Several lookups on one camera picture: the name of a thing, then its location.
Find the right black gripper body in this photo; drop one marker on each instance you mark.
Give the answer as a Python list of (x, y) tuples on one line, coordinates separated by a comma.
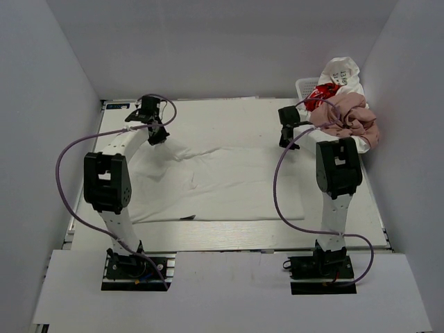
[(286, 137)]

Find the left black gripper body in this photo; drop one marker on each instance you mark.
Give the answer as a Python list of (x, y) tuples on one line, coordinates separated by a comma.
[(157, 135)]

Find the white t shirt red print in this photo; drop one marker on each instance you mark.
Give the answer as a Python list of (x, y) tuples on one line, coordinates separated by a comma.
[(320, 93)]

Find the pink t shirt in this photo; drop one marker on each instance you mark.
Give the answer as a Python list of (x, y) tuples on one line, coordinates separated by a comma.
[(348, 115)]

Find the white t shirt black print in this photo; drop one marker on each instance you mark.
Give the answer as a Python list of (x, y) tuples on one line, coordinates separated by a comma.
[(175, 182)]

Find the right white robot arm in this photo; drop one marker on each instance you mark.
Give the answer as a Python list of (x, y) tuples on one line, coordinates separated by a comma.
[(338, 174)]

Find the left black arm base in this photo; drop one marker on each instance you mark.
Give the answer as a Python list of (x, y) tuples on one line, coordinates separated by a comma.
[(132, 273)]

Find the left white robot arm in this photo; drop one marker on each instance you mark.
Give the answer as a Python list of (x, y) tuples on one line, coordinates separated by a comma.
[(107, 186)]

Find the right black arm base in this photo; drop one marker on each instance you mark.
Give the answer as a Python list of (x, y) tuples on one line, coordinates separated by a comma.
[(306, 279)]

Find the white plastic basket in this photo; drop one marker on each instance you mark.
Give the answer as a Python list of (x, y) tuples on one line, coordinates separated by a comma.
[(305, 86)]

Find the blue label sticker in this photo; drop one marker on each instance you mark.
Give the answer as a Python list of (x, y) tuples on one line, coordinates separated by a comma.
[(117, 106)]

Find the white t shirt with lettering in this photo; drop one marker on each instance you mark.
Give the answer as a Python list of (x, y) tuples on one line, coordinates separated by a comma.
[(345, 72)]

